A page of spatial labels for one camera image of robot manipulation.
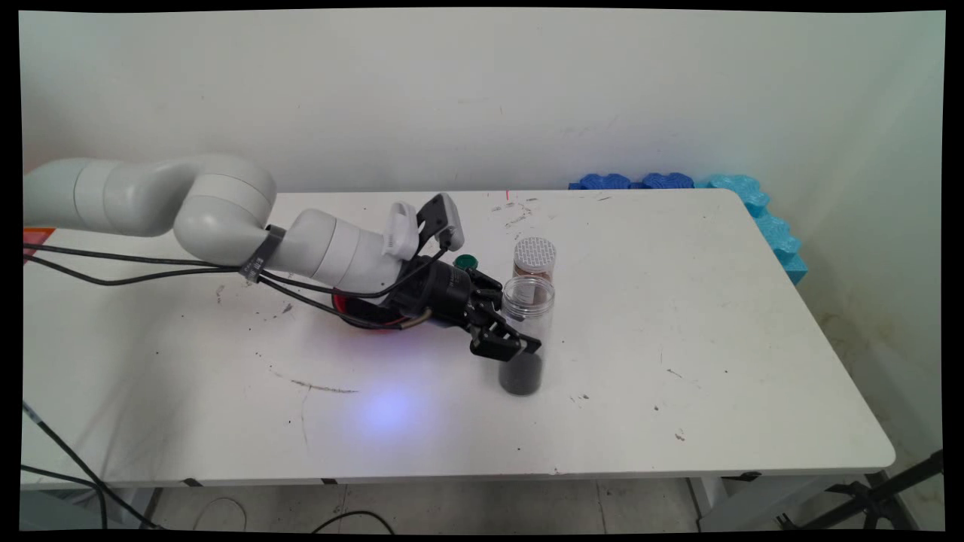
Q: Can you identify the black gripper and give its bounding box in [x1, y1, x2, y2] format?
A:
[392, 256, 543, 363]

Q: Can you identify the clear plastic jar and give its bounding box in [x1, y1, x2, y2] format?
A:
[497, 276, 557, 397]

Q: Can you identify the black grains pile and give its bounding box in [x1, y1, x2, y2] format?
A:
[499, 352, 545, 397]

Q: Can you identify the white-lidded nut jar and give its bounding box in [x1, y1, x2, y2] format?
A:
[513, 236, 558, 287]

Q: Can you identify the red bowl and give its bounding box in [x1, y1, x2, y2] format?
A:
[331, 292, 432, 334]

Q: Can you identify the cyan foam strip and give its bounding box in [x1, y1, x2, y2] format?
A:
[697, 174, 809, 285]

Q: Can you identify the white table leg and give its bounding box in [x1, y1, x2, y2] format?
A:
[689, 474, 867, 531]

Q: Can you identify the black tripod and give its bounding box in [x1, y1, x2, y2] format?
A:
[779, 450, 944, 531]

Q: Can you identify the orange box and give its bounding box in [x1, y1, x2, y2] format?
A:
[23, 228, 57, 264]

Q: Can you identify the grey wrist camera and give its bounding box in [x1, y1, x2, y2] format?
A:
[416, 193, 465, 253]

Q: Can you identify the grey cable strap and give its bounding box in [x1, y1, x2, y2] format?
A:
[239, 224, 287, 285]

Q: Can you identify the black floor cable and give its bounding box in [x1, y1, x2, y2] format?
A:
[313, 510, 396, 534]

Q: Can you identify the thin grey cable loop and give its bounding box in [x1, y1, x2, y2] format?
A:
[192, 495, 249, 531]

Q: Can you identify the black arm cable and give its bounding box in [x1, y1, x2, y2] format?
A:
[23, 254, 434, 332]
[23, 241, 453, 299]

